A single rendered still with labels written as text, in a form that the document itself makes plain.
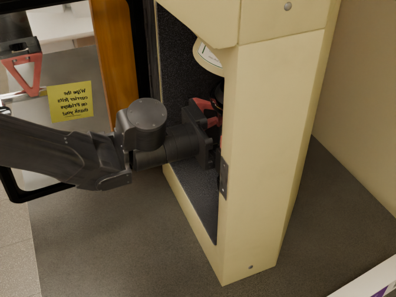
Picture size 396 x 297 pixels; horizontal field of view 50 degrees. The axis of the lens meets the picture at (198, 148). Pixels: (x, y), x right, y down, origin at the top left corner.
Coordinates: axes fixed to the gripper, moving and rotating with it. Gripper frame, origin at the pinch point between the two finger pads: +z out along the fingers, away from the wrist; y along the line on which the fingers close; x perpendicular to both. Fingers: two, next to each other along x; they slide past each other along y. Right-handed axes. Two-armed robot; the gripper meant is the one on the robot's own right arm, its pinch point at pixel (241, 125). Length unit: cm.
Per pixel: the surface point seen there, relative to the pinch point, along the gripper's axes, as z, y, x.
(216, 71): -7.3, -4.2, -14.5
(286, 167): -0.2, -14.0, -2.5
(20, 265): -59, 81, 117
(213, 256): -9.2, -10.0, 19.5
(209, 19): -13.1, -14.3, -26.8
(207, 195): -5.8, 0.9, 16.0
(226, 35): -11.1, -14.3, -24.8
